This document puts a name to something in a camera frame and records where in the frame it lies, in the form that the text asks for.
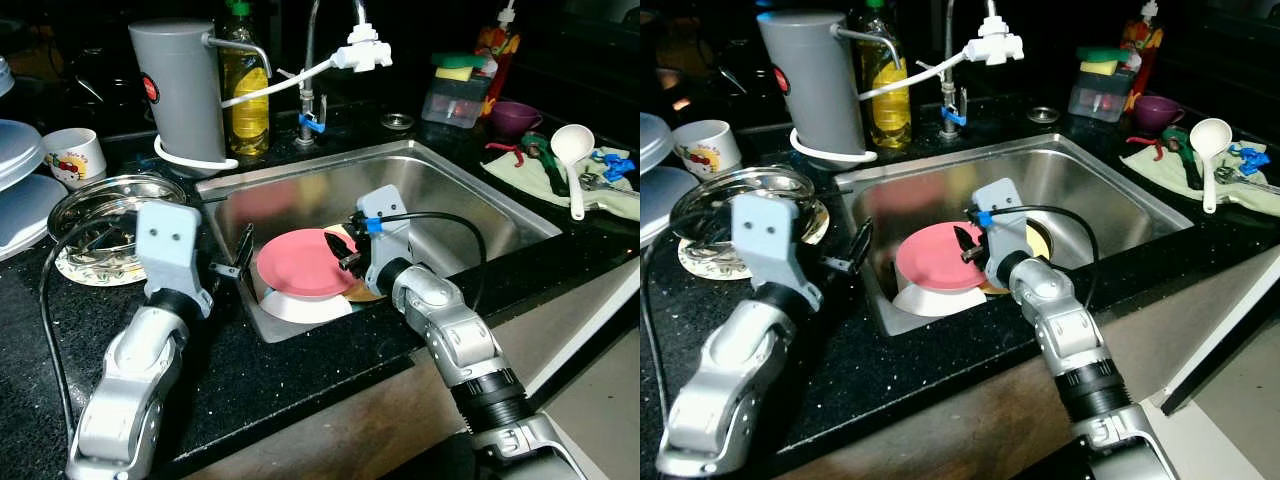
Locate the pink plate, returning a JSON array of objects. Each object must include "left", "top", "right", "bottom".
[
  {"left": 894, "top": 221, "right": 992, "bottom": 294},
  {"left": 255, "top": 227, "right": 362, "bottom": 299}
]

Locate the stainless steel bowl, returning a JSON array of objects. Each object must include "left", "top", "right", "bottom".
[
  {"left": 669, "top": 164, "right": 827, "bottom": 253},
  {"left": 46, "top": 172, "right": 192, "bottom": 263}
]

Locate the chrome kitchen faucet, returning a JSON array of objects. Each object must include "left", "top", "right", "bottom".
[
  {"left": 294, "top": 0, "right": 373, "bottom": 151},
  {"left": 938, "top": 0, "right": 1003, "bottom": 142}
]

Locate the white bowl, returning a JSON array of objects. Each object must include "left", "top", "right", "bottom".
[
  {"left": 891, "top": 282, "right": 987, "bottom": 319},
  {"left": 257, "top": 284, "right": 354, "bottom": 325}
]

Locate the stainless steel sink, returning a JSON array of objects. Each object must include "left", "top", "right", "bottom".
[
  {"left": 194, "top": 139, "right": 564, "bottom": 345},
  {"left": 834, "top": 132, "right": 1197, "bottom": 337}
]

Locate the patterned white plate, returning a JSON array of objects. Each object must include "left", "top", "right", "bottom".
[
  {"left": 677, "top": 198, "right": 832, "bottom": 282},
  {"left": 54, "top": 238, "right": 153, "bottom": 289}
]

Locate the yellow dish soap bottle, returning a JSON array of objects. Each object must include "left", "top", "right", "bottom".
[
  {"left": 850, "top": 0, "right": 914, "bottom": 152},
  {"left": 219, "top": 0, "right": 272, "bottom": 158}
]

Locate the grey cylindrical water filter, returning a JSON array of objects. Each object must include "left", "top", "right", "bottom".
[
  {"left": 756, "top": 9, "right": 906, "bottom": 157},
  {"left": 128, "top": 18, "right": 274, "bottom": 167}
]

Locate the white printed mug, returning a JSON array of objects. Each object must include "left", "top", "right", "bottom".
[
  {"left": 41, "top": 126, "right": 109, "bottom": 190},
  {"left": 671, "top": 119, "right": 744, "bottom": 180}
]

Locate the light green cloth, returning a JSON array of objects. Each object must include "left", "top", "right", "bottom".
[
  {"left": 1119, "top": 138, "right": 1280, "bottom": 218},
  {"left": 481, "top": 143, "right": 641, "bottom": 223}
]

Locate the clear plastic sponge holder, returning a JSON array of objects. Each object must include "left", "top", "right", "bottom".
[
  {"left": 421, "top": 70, "right": 490, "bottom": 130},
  {"left": 1067, "top": 62, "right": 1137, "bottom": 124}
]

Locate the white faucet diverter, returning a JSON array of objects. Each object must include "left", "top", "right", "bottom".
[
  {"left": 964, "top": 14, "right": 1027, "bottom": 67},
  {"left": 330, "top": 25, "right": 394, "bottom": 74}
]

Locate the purple cup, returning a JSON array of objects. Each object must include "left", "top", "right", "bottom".
[
  {"left": 487, "top": 100, "right": 545, "bottom": 142},
  {"left": 1132, "top": 94, "right": 1187, "bottom": 137}
]

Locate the yellow green sponge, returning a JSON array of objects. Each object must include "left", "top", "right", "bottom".
[
  {"left": 431, "top": 52, "right": 489, "bottom": 84},
  {"left": 1076, "top": 45, "right": 1132, "bottom": 77}
]

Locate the white plastic ladle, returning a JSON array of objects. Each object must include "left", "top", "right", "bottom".
[
  {"left": 549, "top": 123, "right": 598, "bottom": 222},
  {"left": 1189, "top": 117, "right": 1235, "bottom": 215}
]

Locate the blue plastic utensil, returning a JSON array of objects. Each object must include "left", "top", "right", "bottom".
[
  {"left": 594, "top": 148, "right": 639, "bottom": 184},
  {"left": 1227, "top": 142, "right": 1272, "bottom": 177}
]

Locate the red orange pump bottle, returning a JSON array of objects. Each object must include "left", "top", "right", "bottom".
[
  {"left": 1119, "top": 0, "right": 1167, "bottom": 111},
  {"left": 474, "top": 0, "right": 522, "bottom": 117}
]

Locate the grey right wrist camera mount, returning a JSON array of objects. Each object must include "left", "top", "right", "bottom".
[
  {"left": 356, "top": 185, "right": 413, "bottom": 297},
  {"left": 968, "top": 178, "right": 1033, "bottom": 291}
]

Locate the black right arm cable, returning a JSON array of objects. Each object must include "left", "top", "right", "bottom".
[
  {"left": 968, "top": 202, "right": 1102, "bottom": 313},
  {"left": 350, "top": 207, "right": 489, "bottom": 313}
]

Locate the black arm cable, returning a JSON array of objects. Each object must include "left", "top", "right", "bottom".
[
  {"left": 968, "top": 202, "right": 1102, "bottom": 313},
  {"left": 350, "top": 207, "right": 489, "bottom": 313},
  {"left": 640, "top": 213, "right": 736, "bottom": 451},
  {"left": 38, "top": 213, "right": 141, "bottom": 441}
]

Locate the white filter hose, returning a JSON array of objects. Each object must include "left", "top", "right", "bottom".
[
  {"left": 152, "top": 58, "right": 339, "bottom": 177},
  {"left": 789, "top": 45, "right": 973, "bottom": 167}
]

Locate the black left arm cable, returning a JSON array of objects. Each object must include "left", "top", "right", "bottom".
[
  {"left": 38, "top": 213, "right": 141, "bottom": 441},
  {"left": 640, "top": 213, "right": 736, "bottom": 451}
]

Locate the green handled kitchen tool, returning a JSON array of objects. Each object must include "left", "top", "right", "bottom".
[
  {"left": 1159, "top": 126, "right": 1207, "bottom": 192},
  {"left": 519, "top": 131, "right": 572, "bottom": 197}
]

